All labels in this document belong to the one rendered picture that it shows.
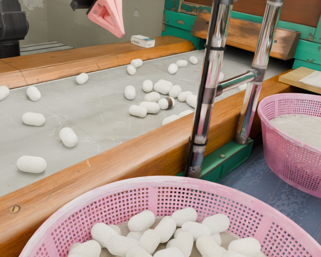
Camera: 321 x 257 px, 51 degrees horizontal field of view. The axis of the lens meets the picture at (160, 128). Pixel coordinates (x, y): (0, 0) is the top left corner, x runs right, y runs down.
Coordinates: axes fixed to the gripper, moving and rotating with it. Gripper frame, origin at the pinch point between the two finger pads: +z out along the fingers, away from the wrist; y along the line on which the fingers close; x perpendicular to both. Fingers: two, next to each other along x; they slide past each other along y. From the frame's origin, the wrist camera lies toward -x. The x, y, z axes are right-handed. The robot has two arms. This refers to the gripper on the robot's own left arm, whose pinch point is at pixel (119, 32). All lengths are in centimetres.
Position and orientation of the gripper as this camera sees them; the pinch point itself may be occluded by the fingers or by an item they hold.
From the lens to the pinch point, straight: 67.3
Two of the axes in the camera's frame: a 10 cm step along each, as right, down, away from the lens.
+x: -5.8, 4.3, 6.9
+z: 5.0, 8.6, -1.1
